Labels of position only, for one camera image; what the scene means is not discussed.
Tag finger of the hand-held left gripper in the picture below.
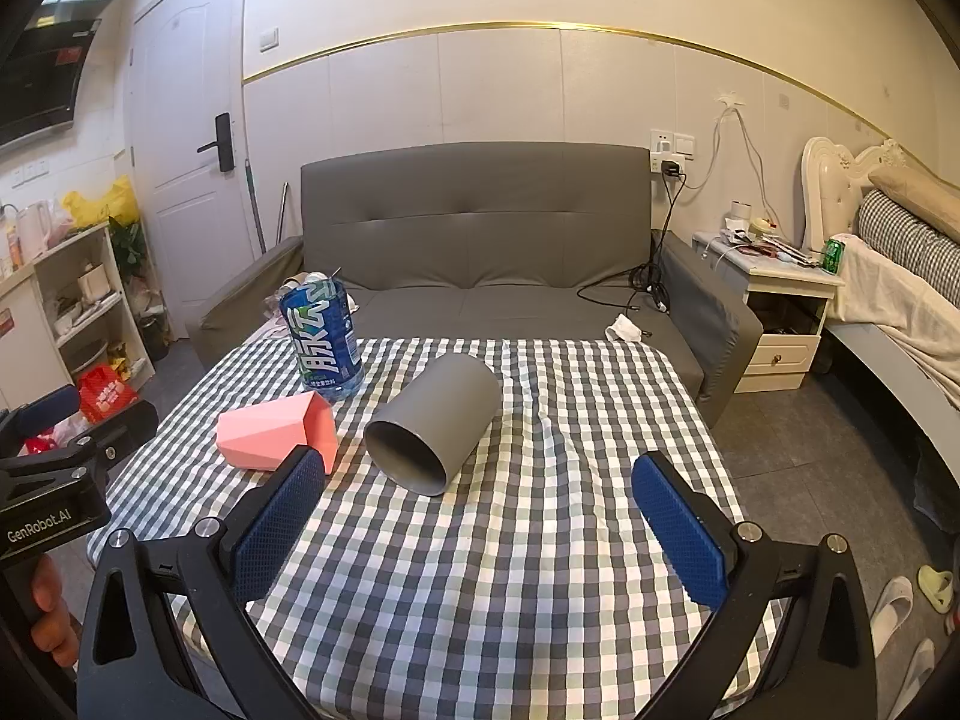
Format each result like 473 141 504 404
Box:
71 401 160 482

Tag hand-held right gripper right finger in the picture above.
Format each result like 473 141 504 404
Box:
630 451 878 720

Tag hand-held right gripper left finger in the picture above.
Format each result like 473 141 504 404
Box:
75 446 327 720

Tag grey cup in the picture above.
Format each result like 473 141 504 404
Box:
364 354 502 497

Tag pink angular cup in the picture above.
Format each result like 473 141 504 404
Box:
217 391 338 476

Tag person's left hand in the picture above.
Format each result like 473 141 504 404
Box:
28 553 80 670

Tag red plastic bag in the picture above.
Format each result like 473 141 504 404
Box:
77 364 140 425

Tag white storage shelf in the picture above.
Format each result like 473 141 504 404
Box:
0 221 156 407

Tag green leafy vegetables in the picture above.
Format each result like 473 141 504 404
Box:
109 217 148 287

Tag blue label plastic bottle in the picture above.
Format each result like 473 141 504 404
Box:
279 277 364 400

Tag checked tablecloth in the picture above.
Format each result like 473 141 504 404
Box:
86 336 773 720

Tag pink electric kettle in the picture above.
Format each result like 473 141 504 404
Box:
16 202 56 260

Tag cream nightstand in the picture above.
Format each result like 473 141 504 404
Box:
691 229 845 395

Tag yellow plastic bag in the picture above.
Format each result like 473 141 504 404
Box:
61 176 142 228

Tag white slipper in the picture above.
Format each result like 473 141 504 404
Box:
889 637 937 720
870 576 914 651

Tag pale green slipper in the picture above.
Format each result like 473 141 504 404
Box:
916 566 958 614

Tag clutter on nightstand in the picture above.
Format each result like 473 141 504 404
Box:
705 199 824 269

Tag black door lock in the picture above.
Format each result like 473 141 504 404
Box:
196 112 235 172

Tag cream blanket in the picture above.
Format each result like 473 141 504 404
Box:
829 234 960 413

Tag white door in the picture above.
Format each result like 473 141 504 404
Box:
124 0 260 346

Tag black range hood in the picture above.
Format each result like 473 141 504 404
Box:
0 4 103 151

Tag grey sofa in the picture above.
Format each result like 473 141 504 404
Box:
185 141 764 428

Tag checked pillow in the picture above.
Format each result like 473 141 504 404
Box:
855 190 960 302

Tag white bed headboard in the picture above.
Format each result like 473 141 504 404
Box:
801 136 923 256

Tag beige pillow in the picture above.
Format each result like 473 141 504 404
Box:
868 163 960 242

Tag grey bed frame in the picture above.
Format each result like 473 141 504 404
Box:
825 319 960 515

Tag broom handle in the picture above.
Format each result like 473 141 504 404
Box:
241 159 266 253

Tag black cable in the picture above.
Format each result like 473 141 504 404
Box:
577 172 688 316

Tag white wall socket panel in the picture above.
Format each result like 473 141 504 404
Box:
649 129 697 173

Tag white cable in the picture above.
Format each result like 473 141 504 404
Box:
686 94 779 230

